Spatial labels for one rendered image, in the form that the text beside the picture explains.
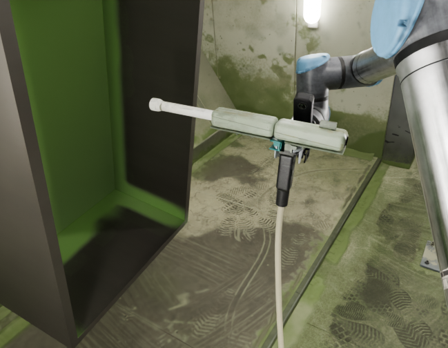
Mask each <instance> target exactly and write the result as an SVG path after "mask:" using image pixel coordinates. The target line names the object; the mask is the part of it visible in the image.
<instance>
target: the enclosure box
mask: <svg viewBox="0 0 448 348"><path fill-rule="evenodd" d="M204 2H205V0H0V304H1V305H3V306H4V307H6V308H7V309H9V310H11V311H12V312H14V313H15V314H17V315H18V316H20V317H21V318H23V319H24V320H26V321H28V322H29V323H30V324H32V325H34V326H35V327H37V328H38V329H40V330H42V331H43V332H45V333H46V334H48V335H49V336H51V337H53V338H54V339H55V340H57V341H59V342H60V343H62V344H63V345H65V346H67V347H68V348H75V347H76V346H77V345H78V344H79V343H80V342H81V340H82V339H83V338H84V337H85V336H86V335H87V333H88V332H89V331H90V330H91V329H92V328H93V327H94V326H95V325H96V324H97V323H98V322H99V320H100V319H101V318H102V317H103V316H104V315H105V314H106V312H107V311H108V310H109V309H110V308H111V307H112V306H113V305H114V304H115V303H116V302H117V300H118V299H119V298H120V297H121V296H122V295H123V294H124V292H125V291H126V290H127V289H128V288H129V287H130V285H131V284H132V283H134V281H136V279H137V278H138V277H139V276H140V275H141V274H142V272H143V271H144V270H145V269H146V268H147V267H148V265H149V264H150V263H151V262H152V261H153V260H154V259H155V258H156V257H157V256H158V255H159V254H160V252H161V251H162V250H163V249H164V248H165V247H166V245H167V244H168V243H169V242H170V241H171V240H172V239H173V238H174V237H175V236H176V235H177V234H178V233H179V231H180V230H181V229H182V228H183V227H184V225H185V224H186V223H187V222H188V209H189V200H190V190H191V173H192V163H193V146H194V136H195V119H196V117H191V116H187V115H180V114H177V113H170V112H166V111H159V112H158V111H154V110H151V109H150V107H149V103H150V100H151V99H152V98H158V99H161V100H162V101H164V102H170V103H175V104H181V105H186V106H193V107H197V92H198V83H199V65H200V55H201V46H202V28H203V19H204Z"/></svg>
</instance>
